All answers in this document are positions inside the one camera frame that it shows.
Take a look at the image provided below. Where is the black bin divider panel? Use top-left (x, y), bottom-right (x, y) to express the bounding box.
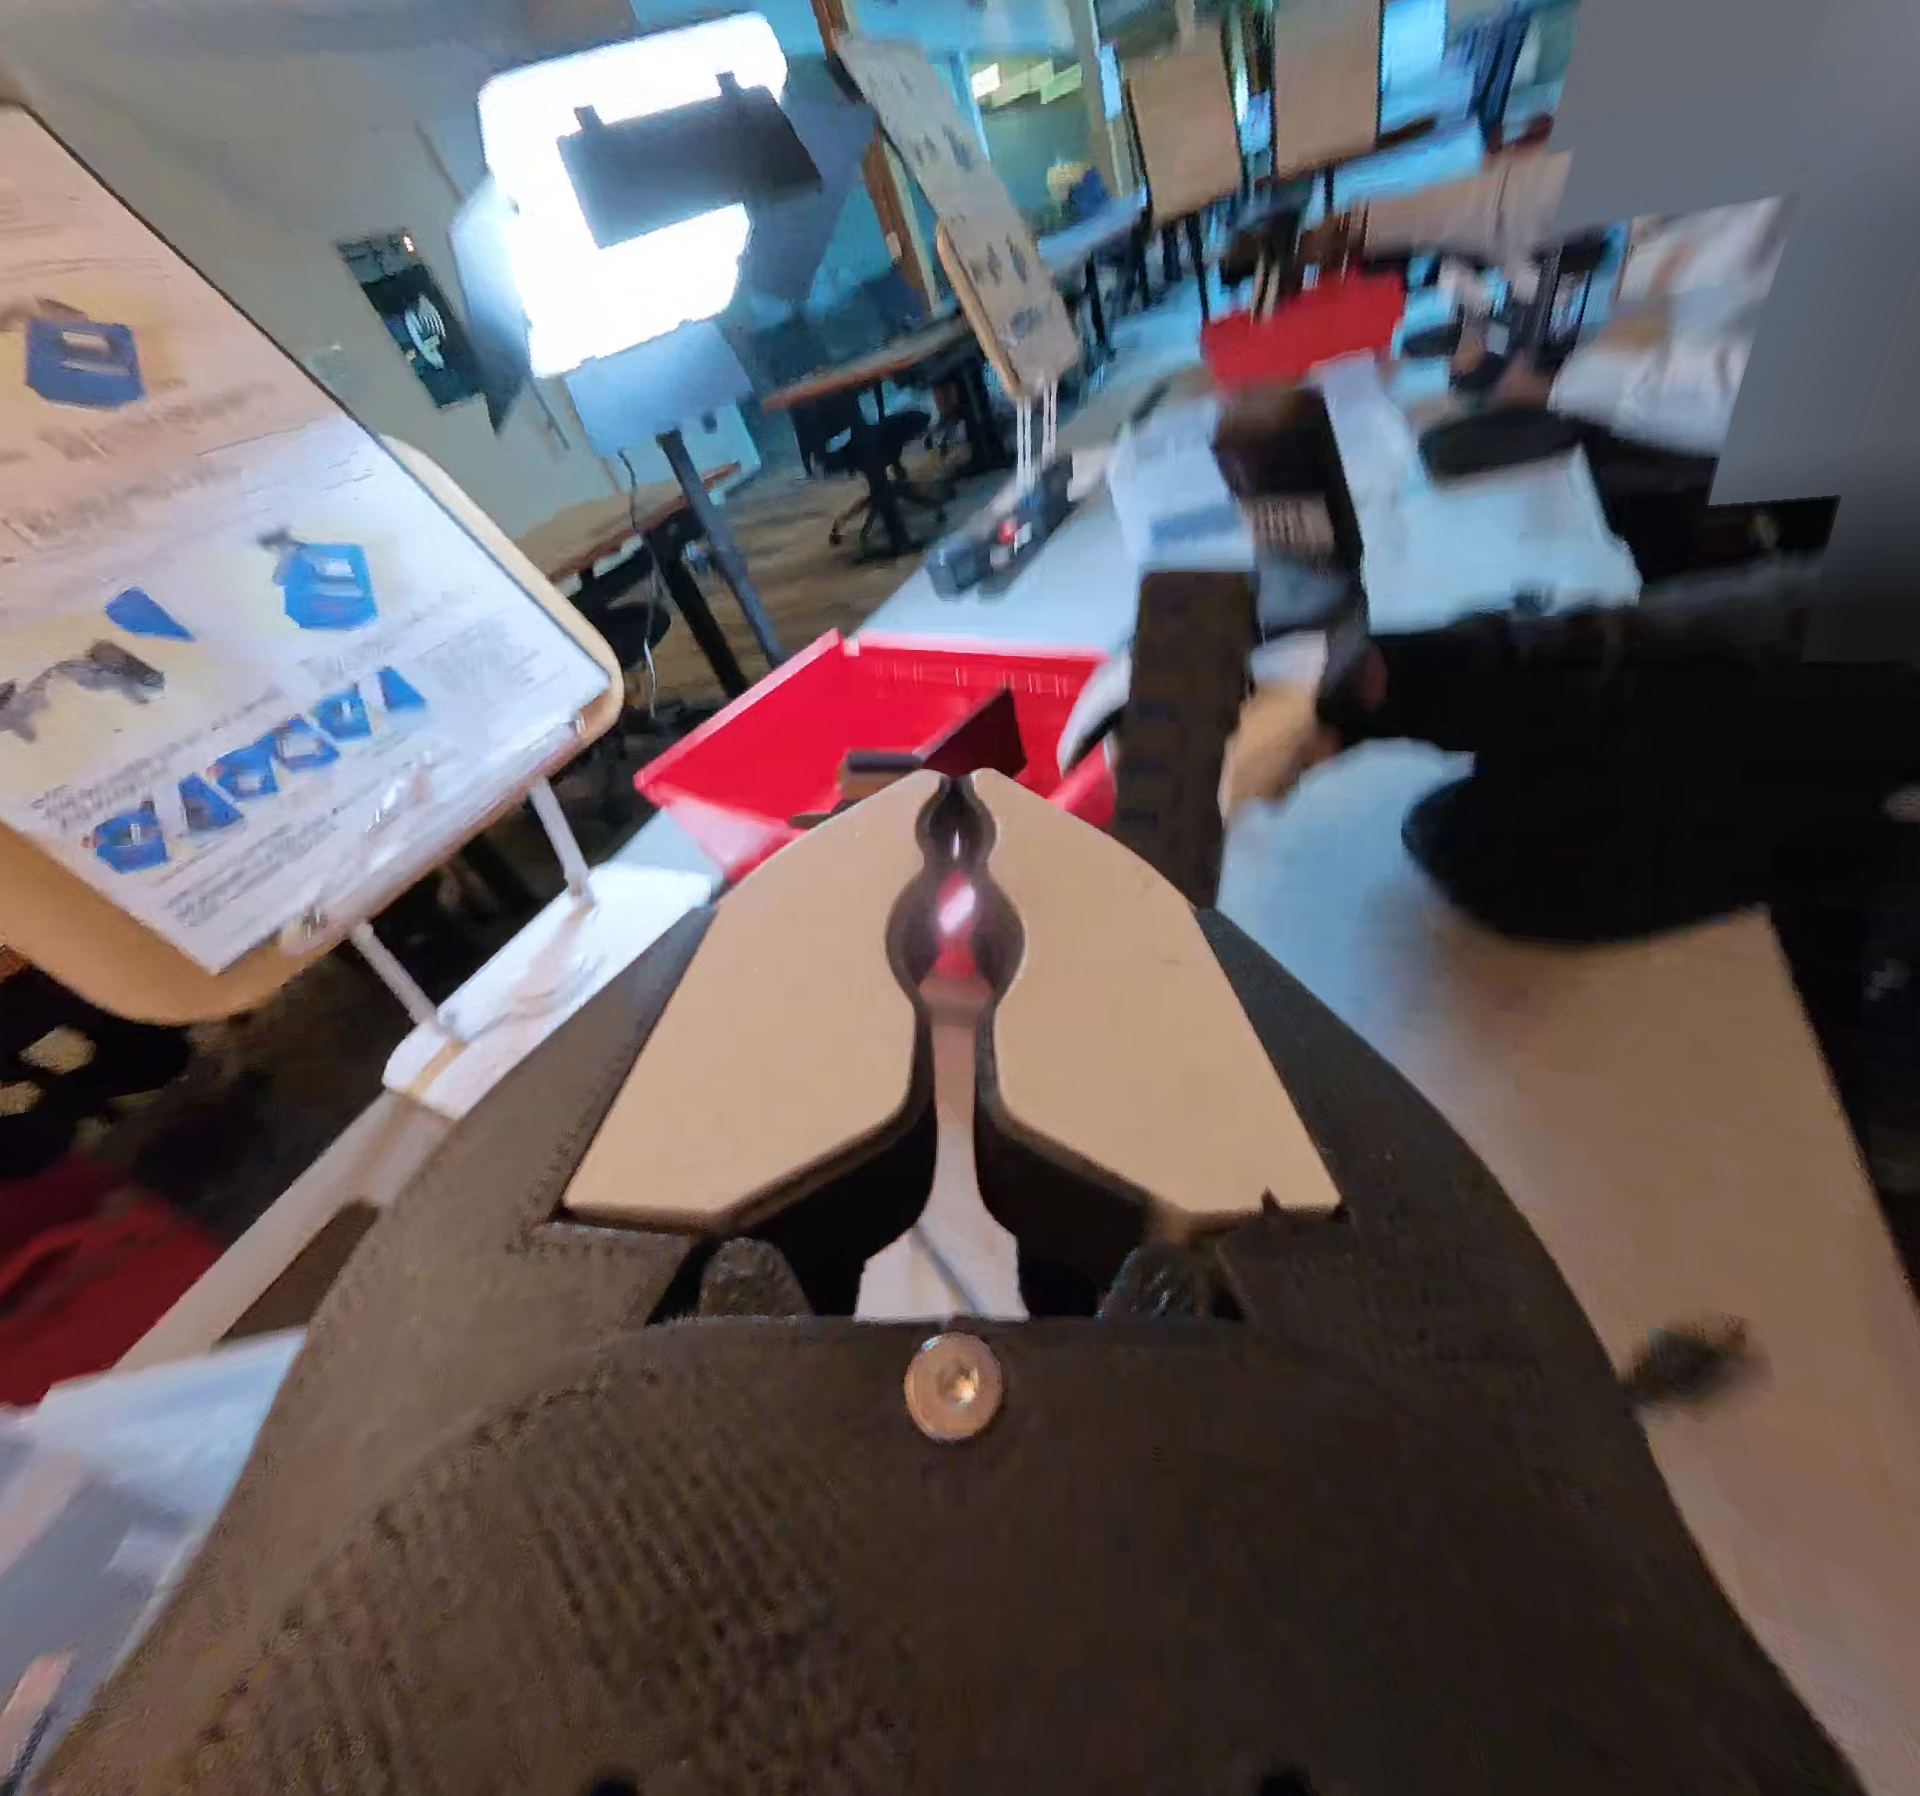
top-left (840, 689), bottom-right (1033, 795)

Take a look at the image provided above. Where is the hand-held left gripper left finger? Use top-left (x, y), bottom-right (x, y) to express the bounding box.
top-left (562, 770), bottom-right (949, 1228)

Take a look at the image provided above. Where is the black device with red light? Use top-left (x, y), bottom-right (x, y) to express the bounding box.
top-left (926, 458), bottom-right (1076, 598)

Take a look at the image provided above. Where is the red plastic crate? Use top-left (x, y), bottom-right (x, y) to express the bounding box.
top-left (1199, 272), bottom-right (1413, 391)

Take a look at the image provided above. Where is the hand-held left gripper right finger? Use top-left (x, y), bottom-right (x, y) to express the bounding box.
top-left (953, 767), bottom-right (1340, 1219)

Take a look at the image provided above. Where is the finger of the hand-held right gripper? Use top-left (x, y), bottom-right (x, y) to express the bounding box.
top-left (1063, 657), bottom-right (1135, 769)
top-left (1218, 685), bottom-right (1340, 811)

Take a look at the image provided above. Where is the tilted clipboard instruction stand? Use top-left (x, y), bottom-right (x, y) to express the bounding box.
top-left (832, 34), bottom-right (1085, 478)

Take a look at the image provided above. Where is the red plastic bin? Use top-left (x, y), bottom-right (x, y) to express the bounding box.
top-left (634, 630), bottom-right (1122, 886)

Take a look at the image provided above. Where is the red bag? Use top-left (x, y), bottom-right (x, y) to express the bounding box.
top-left (0, 1161), bottom-right (231, 1408)

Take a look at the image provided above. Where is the clear plastic bin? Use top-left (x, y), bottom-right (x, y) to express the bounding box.
top-left (0, 1329), bottom-right (311, 1796)

